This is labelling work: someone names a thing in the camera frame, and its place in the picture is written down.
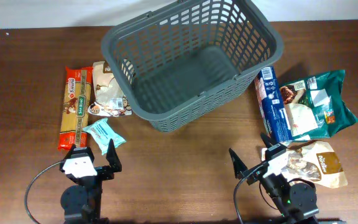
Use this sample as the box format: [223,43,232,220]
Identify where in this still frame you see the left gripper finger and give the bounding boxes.
[106,139,122,172]
[64,144,76,159]

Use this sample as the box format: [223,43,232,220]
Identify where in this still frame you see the green snack bag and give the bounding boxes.
[280,70,358,141]

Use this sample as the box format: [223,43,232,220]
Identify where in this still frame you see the red spaghetti packet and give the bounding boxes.
[57,67,93,151]

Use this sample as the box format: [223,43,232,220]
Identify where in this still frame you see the light blue wipes packet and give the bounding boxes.
[83,118,126,155]

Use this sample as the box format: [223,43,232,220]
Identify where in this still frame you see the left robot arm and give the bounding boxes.
[59,139,122,224]

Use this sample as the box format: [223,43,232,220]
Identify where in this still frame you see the beige pantree pouch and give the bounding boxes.
[281,141,347,189]
[88,61,132,117]

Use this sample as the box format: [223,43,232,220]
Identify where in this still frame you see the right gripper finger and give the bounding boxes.
[229,148,248,179]
[260,133,277,148]

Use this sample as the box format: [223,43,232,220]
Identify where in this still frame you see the blue tissue box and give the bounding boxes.
[254,66,293,142]

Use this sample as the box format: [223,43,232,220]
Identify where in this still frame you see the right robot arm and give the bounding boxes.
[229,133,319,223]

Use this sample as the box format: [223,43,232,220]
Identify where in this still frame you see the grey plastic shopping basket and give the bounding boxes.
[101,0,284,132]

